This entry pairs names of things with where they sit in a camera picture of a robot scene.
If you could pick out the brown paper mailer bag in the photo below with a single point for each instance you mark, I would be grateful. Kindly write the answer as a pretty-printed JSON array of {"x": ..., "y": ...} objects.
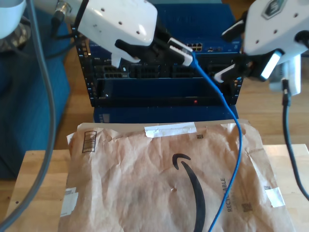
[{"x": 144, "y": 193}]

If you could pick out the camouflage cloth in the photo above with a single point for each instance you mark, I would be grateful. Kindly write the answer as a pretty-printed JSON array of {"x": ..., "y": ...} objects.
[{"x": 14, "y": 41}]

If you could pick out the blue sofa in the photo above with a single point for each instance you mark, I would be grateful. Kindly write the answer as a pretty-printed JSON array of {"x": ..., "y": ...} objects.
[{"x": 24, "y": 108}]

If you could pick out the black perforated rack post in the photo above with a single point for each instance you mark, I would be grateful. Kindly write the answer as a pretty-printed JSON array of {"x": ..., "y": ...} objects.
[
  {"x": 237, "y": 91},
  {"x": 83, "y": 67}
]

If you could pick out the black rack shelf tray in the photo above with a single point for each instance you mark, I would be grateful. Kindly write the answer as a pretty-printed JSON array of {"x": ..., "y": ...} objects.
[{"x": 157, "y": 100}]

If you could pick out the blue Netgear network switch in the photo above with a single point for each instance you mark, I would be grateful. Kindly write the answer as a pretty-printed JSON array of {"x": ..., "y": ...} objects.
[{"x": 200, "y": 24}]

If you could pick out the blue box under rack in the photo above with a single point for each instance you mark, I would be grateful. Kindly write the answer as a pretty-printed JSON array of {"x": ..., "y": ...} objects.
[{"x": 169, "y": 114}]

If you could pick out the black Dell rack server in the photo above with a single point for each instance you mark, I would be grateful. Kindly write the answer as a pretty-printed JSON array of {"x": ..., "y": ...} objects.
[{"x": 149, "y": 71}]

